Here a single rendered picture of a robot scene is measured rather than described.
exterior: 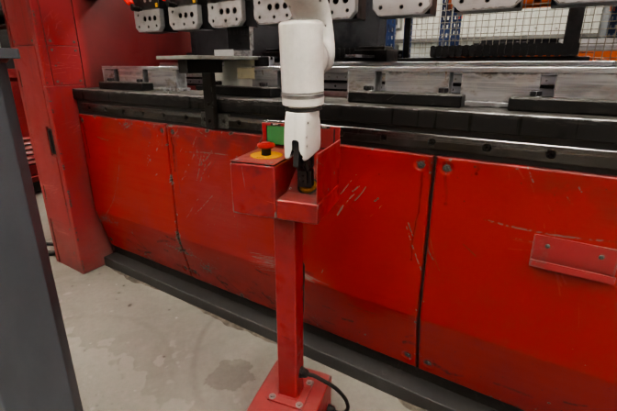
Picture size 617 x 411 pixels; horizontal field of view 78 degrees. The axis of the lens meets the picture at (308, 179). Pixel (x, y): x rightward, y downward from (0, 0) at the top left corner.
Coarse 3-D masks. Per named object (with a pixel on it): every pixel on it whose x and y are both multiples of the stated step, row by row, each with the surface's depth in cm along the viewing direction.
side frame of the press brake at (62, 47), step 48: (0, 0) 159; (48, 0) 153; (96, 0) 169; (48, 48) 156; (96, 48) 172; (144, 48) 192; (48, 96) 159; (48, 144) 168; (48, 192) 180; (96, 240) 186
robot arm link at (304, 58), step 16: (288, 32) 68; (304, 32) 67; (320, 32) 69; (288, 48) 69; (304, 48) 68; (320, 48) 70; (288, 64) 70; (304, 64) 69; (320, 64) 71; (288, 80) 71; (304, 80) 70; (320, 80) 72
